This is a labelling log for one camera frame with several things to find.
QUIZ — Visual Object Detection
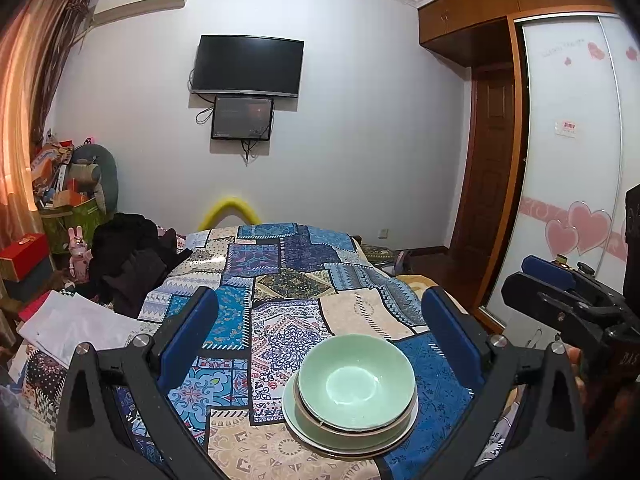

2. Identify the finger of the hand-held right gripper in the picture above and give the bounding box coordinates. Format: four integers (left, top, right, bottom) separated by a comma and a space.
501, 272, 606, 346
522, 255, 576, 291

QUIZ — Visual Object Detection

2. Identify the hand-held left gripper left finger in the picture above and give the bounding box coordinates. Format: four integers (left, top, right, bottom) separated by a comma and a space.
54, 286, 236, 480

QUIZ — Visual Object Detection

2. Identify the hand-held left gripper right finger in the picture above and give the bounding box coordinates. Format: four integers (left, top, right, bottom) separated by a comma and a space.
421, 286, 588, 480

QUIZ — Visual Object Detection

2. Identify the mint green bowl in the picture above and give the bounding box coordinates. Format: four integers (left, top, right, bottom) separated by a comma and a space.
298, 335, 417, 429

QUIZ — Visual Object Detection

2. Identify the pink bowl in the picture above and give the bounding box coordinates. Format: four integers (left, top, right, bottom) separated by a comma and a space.
296, 375, 418, 436

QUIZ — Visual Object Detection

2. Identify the mint green plate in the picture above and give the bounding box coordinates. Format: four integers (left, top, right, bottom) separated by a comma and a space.
289, 380, 417, 453

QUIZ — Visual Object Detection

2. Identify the white plate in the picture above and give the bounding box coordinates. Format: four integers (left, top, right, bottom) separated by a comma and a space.
281, 370, 420, 461

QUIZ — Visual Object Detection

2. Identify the white sliding door with hearts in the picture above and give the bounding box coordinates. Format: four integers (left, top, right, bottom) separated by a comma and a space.
480, 12, 640, 331

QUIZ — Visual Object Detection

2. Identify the pile of black clothes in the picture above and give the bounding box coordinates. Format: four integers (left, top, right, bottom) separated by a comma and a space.
89, 213, 193, 318

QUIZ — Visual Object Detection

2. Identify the white folded cloth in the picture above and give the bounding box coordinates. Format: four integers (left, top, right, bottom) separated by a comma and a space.
19, 290, 161, 366

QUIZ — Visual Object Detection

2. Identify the brown wooden door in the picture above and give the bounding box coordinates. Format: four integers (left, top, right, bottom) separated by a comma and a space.
449, 65, 523, 306

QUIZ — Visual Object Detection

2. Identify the green patterned cushion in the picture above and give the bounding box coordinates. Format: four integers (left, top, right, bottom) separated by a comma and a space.
360, 243, 398, 263

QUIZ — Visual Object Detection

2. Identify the patchwork printed blanket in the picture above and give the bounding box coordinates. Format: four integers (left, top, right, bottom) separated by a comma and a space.
10, 222, 481, 480

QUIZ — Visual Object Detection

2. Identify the pink bunny toy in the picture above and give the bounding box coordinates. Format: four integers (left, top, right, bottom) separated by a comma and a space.
67, 226, 93, 281

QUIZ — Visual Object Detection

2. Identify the yellow curved foam tube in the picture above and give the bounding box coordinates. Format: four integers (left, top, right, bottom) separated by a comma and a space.
197, 195, 262, 231

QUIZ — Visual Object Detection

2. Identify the red folder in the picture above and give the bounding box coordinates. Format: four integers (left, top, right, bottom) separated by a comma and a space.
19, 290, 53, 321

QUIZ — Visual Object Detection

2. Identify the green bag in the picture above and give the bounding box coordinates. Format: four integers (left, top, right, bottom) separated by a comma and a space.
40, 199, 108, 253

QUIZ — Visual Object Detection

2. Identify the dark grey box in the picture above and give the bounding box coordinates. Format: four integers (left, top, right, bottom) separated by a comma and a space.
2, 257, 55, 303

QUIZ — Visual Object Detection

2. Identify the red box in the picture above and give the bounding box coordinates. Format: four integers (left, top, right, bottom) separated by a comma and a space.
0, 232, 51, 282

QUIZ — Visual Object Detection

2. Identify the grey curved pillow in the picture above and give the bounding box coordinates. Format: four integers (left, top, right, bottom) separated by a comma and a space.
70, 144, 119, 221

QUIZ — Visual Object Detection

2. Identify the pile of cardboard clutter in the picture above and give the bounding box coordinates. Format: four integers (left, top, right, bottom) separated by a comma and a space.
31, 132, 96, 208

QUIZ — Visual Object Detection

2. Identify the wooden wardrobe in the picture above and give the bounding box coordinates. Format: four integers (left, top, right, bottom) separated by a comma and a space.
417, 0, 618, 311

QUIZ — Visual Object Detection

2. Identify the orange brown curtain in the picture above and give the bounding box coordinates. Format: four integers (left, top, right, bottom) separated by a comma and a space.
0, 0, 96, 261

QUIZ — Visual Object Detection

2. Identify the small black wall monitor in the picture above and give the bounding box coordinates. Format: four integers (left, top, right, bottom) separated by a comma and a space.
211, 95, 275, 141

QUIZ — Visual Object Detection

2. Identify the black wall television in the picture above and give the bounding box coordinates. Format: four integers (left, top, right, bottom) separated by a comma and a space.
190, 35, 305, 98

